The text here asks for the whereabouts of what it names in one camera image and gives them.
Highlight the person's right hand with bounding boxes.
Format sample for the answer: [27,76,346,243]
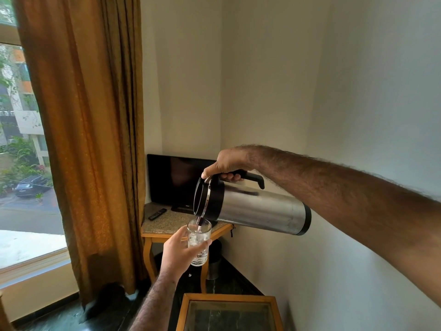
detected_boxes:
[201,149,255,183]

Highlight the person's left hand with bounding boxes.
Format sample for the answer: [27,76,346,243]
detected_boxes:
[161,225,213,275]

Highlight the clear drinking glass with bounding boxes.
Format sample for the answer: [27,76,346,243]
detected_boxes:
[187,218,212,267]

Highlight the stainless steel thermos jug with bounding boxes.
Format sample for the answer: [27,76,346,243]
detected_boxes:
[193,170,312,236]

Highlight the person's left forearm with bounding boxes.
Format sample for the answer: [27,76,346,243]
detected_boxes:
[129,267,181,331]

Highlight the person's right forearm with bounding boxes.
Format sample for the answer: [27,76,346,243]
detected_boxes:
[247,145,441,307]

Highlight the wooden corner table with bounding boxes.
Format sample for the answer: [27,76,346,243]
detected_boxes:
[141,203,235,294]

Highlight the black flat television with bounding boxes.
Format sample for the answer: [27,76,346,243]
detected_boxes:
[147,154,218,215]

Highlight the metal waste bin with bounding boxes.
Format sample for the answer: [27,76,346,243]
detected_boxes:
[206,239,223,280]

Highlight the glass top wooden table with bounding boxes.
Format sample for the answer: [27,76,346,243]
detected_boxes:
[175,293,284,331]

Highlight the brown curtain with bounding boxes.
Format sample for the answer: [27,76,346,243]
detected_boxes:
[13,0,149,324]

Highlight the dark parked car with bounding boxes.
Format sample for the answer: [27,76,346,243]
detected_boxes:
[14,175,52,198]

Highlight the window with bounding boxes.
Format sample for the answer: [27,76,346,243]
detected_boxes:
[0,0,71,284]

